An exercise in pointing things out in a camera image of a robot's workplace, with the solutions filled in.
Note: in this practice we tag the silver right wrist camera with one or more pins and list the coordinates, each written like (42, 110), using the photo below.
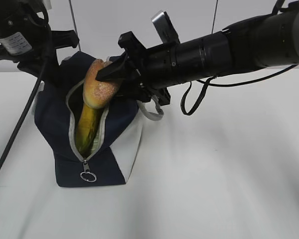
(165, 28)

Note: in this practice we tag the brown bread roll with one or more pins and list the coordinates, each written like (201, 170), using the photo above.
(96, 94)

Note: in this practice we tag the yellow banana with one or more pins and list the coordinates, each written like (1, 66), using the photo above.
(87, 128)

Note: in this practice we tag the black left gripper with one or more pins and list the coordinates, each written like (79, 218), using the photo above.
(17, 49)

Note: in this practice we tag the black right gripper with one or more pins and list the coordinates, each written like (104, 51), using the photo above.
(143, 72)

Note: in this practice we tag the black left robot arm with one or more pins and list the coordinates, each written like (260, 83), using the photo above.
(29, 17)

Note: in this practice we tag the green lid glass container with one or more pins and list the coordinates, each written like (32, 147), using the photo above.
(96, 143)

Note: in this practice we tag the navy and white lunch bag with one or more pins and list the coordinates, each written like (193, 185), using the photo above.
(56, 114)

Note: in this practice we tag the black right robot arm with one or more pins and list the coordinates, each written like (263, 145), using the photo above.
(246, 46)

